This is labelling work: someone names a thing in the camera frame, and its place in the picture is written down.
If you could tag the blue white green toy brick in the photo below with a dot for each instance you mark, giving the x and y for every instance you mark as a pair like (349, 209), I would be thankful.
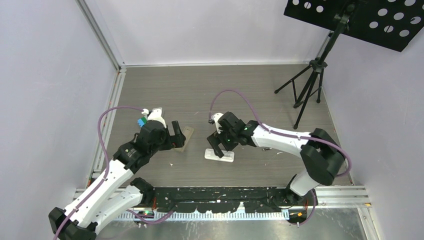
(141, 122)

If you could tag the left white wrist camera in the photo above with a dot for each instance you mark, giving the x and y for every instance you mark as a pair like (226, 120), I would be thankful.
(157, 115)

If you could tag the perforated metal cable tray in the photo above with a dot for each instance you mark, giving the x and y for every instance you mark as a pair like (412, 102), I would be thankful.
(239, 215)

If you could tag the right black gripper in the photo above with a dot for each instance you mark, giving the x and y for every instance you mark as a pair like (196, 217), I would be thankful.
(214, 141)

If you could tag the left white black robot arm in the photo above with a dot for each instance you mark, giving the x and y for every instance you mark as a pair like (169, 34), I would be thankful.
(96, 207)

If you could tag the aluminium corner frame post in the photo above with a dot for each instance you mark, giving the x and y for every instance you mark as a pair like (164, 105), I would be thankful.
(93, 14)

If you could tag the translucent beige remote cover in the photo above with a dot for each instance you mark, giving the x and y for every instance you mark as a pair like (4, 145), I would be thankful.
(187, 131)

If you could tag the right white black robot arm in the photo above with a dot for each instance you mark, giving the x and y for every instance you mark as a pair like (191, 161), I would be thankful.
(317, 150)

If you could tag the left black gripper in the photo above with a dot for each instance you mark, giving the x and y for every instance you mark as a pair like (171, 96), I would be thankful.
(176, 140)

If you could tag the black music stand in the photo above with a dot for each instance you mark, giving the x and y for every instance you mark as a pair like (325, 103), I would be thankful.
(390, 24)

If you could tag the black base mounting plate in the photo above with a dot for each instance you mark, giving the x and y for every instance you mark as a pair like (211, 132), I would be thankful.
(219, 200)

